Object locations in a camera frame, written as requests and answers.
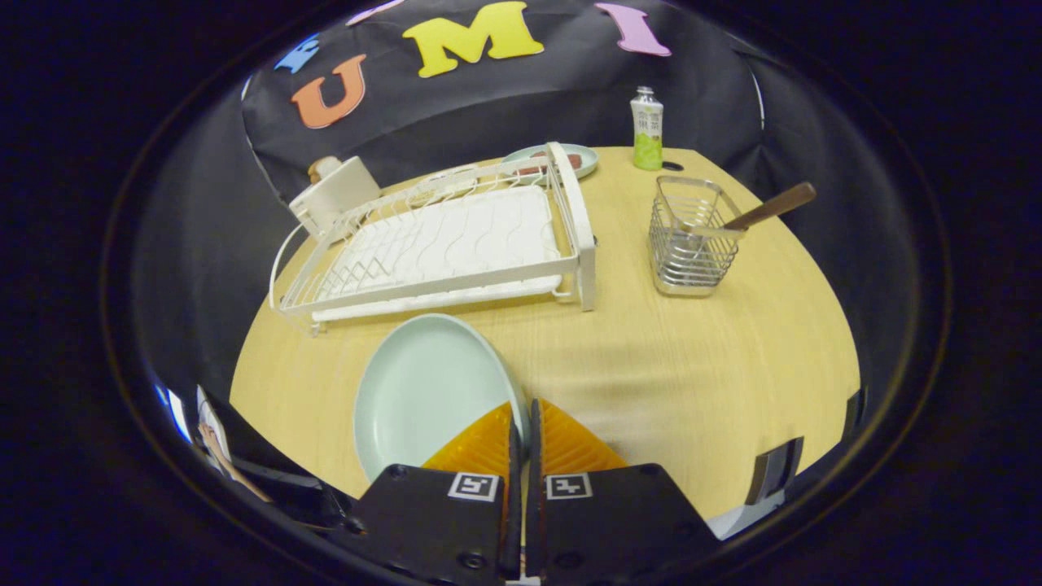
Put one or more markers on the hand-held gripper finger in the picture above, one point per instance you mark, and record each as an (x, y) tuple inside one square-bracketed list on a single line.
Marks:
[(516, 488), (533, 488)]

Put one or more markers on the light green plate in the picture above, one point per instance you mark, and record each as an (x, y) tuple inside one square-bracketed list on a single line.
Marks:
[(423, 391)]

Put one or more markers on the small white food dish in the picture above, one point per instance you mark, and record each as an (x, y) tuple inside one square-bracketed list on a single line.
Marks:
[(448, 175)]

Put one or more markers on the green plate with food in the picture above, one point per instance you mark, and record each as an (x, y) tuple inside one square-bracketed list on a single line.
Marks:
[(588, 159)]

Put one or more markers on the dark grey chair back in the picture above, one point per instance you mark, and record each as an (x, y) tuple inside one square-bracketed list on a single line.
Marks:
[(773, 470)]

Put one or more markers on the brown food pieces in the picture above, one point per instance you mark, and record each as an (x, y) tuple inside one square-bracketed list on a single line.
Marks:
[(570, 160)]

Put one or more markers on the white toaster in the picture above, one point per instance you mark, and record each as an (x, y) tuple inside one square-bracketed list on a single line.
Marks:
[(338, 199)]

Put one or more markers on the brown bread slice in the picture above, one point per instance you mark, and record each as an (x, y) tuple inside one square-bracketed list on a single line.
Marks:
[(323, 168)]

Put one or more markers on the green drink bottle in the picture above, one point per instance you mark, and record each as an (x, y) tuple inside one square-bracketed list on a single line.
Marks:
[(647, 130)]

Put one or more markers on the black backdrop cloth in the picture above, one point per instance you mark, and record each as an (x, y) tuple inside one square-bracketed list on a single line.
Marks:
[(529, 98)]

